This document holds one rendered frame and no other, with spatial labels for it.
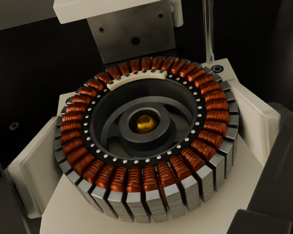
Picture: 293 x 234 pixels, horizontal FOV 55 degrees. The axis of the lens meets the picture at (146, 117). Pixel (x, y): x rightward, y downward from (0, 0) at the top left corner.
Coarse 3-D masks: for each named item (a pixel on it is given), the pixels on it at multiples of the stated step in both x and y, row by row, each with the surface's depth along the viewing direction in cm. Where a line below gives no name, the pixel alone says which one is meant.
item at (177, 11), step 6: (174, 0) 26; (180, 0) 26; (174, 6) 26; (180, 6) 26; (174, 12) 26; (180, 12) 27; (174, 18) 27; (180, 18) 27; (174, 24) 27; (180, 24) 27
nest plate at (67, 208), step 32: (224, 64) 24; (64, 96) 25; (256, 160) 17; (64, 192) 18; (224, 192) 16; (64, 224) 17; (96, 224) 17; (128, 224) 16; (160, 224) 16; (192, 224) 15; (224, 224) 15
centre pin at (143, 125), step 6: (138, 120) 18; (144, 120) 18; (150, 120) 17; (156, 120) 18; (138, 126) 17; (144, 126) 17; (150, 126) 17; (156, 126) 18; (138, 132) 18; (144, 132) 17
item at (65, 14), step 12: (60, 0) 14; (72, 0) 14; (84, 0) 14; (96, 0) 14; (108, 0) 14; (120, 0) 14; (132, 0) 14; (144, 0) 14; (156, 0) 14; (60, 12) 14; (72, 12) 14; (84, 12) 14; (96, 12) 14; (108, 12) 14
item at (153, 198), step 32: (160, 64) 19; (192, 64) 19; (96, 96) 19; (128, 96) 20; (160, 96) 20; (192, 96) 17; (224, 96) 16; (64, 128) 17; (96, 128) 18; (128, 128) 17; (160, 128) 17; (192, 128) 16; (224, 128) 15; (64, 160) 16; (96, 160) 15; (128, 160) 15; (160, 160) 15; (192, 160) 14; (224, 160) 14; (96, 192) 14; (128, 192) 14; (160, 192) 14; (192, 192) 14
